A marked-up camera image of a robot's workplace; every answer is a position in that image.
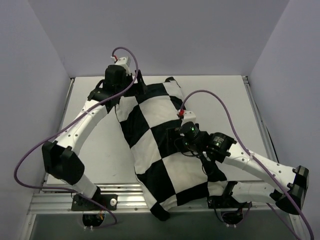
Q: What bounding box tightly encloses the aluminium front rail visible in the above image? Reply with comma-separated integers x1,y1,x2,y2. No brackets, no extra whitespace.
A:
28,183,300,213

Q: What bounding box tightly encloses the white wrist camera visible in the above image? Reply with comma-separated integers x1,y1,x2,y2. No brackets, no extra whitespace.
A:
111,55,131,75
177,109,196,125

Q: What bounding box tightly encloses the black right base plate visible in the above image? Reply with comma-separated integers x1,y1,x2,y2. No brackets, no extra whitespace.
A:
206,195,225,209

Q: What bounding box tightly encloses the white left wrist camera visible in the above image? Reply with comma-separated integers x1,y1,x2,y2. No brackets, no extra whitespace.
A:
111,55,131,75

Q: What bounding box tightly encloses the purple cable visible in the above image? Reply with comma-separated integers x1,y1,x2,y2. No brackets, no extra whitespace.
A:
178,89,315,240
14,46,139,230

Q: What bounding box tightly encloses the black white checkered pillowcase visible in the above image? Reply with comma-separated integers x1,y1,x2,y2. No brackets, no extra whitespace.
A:
115,77,227,221

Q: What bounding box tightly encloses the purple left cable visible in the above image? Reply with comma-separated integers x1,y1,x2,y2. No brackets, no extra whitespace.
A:
14,46,139,230

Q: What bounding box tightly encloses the aluminium rail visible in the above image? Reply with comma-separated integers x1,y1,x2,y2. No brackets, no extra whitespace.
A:
28,183,300,213
42,77,75,183
242,76,280,164

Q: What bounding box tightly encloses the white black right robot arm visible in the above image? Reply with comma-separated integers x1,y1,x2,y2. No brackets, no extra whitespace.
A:
178,121,310,215

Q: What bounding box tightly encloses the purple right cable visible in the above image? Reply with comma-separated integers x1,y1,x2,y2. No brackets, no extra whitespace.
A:
178,89,315,240

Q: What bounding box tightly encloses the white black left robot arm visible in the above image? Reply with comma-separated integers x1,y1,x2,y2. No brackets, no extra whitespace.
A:
41,57,147,210

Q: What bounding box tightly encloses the aluminium left side rail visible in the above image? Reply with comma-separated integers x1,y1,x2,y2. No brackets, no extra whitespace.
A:
42,77,75,183

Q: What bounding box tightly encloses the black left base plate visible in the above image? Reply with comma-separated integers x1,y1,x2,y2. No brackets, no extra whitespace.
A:
71,193,118,212

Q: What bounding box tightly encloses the aluminium right side rail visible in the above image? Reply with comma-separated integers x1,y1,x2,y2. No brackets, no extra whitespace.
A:
242,76,280,164

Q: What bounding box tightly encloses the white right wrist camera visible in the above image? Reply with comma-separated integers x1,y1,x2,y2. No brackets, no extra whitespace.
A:
177,109,196,125

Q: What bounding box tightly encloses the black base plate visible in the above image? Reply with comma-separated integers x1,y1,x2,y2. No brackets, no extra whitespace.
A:
206,195,225,209
71,193,118,212

